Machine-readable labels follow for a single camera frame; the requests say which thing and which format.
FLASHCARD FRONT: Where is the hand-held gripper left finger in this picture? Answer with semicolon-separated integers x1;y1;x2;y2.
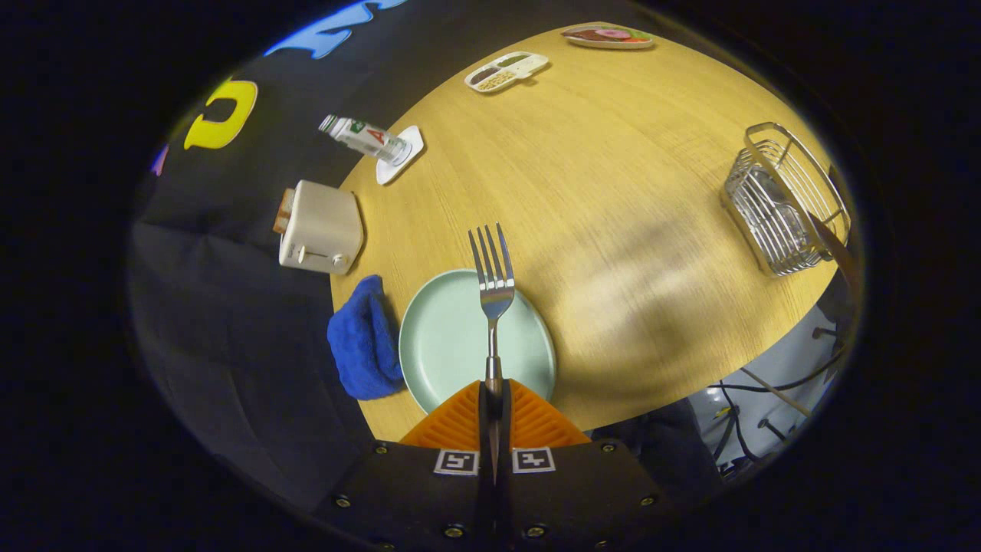
313;379;495;552

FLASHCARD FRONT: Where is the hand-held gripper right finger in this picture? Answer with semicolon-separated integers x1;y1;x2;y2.
494;378;683;552

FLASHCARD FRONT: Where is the silver metal fork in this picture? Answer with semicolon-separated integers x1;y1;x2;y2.
468;223;516;484

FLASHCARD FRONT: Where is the wooden handled metal spoon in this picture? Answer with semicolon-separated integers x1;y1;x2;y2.
809;215;865;304

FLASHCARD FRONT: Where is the pale green plate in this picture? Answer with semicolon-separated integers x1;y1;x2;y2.
399;268;557;415

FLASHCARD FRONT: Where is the blue towel cloth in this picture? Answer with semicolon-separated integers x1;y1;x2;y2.
326;274;405;401

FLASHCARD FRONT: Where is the thin white rod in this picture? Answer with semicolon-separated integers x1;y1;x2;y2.
740;366;813;419

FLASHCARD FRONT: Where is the white toaster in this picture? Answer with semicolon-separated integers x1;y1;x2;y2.
278;179;364;275

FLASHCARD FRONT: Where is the brown toast slice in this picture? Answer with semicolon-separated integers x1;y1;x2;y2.
272;188;297;235

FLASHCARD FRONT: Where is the white square coaster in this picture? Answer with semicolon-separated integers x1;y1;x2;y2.
375;125;425;186

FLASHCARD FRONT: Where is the white plastic drink bottle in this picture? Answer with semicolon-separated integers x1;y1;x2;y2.
319;114;412;167

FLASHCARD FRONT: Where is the white divided grain dish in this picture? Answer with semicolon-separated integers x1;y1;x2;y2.
464;51;550;94

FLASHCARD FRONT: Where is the plate of toy food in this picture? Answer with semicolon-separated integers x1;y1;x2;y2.
560;23;655;50

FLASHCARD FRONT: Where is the black floor cable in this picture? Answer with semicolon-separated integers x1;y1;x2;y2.
713;330;848;461

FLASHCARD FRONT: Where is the metal wire drainer basket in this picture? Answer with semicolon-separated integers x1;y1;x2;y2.
720;121;852;278

